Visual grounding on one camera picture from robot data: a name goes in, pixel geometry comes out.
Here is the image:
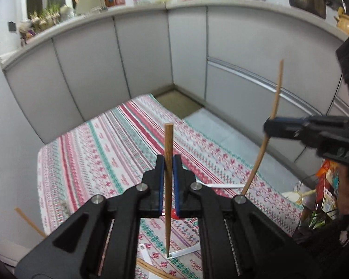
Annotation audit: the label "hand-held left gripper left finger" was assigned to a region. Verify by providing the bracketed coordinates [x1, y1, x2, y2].
[14, 154, 166, 279]

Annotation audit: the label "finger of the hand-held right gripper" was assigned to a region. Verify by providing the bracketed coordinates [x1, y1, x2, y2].
[263, 116, 309, 144]

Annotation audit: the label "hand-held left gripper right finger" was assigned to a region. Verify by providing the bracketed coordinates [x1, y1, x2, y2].
[172, 154, 323, 279]

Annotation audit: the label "white plastic spoon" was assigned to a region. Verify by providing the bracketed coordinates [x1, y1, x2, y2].
[200, 182, 245, 189]

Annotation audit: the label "orange snack bag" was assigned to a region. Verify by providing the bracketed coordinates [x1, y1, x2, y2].
[315, 158, 342, 218]

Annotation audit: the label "striped patterned tablecloth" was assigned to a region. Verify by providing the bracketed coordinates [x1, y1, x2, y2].
[36, 93, 304, 279]

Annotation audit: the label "grey kitchen cabinet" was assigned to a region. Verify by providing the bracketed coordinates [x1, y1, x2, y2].
[1, 6, 349, 163]

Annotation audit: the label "white kitchen countertop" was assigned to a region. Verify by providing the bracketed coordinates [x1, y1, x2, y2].
[0, 0, 349, 70]

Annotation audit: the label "potted garlic sprouts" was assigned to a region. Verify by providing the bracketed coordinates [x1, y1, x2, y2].
[28, 2, 62, 33]

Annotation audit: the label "metal wire rack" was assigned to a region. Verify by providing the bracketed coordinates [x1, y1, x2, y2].
[293, 177, 341, 236]

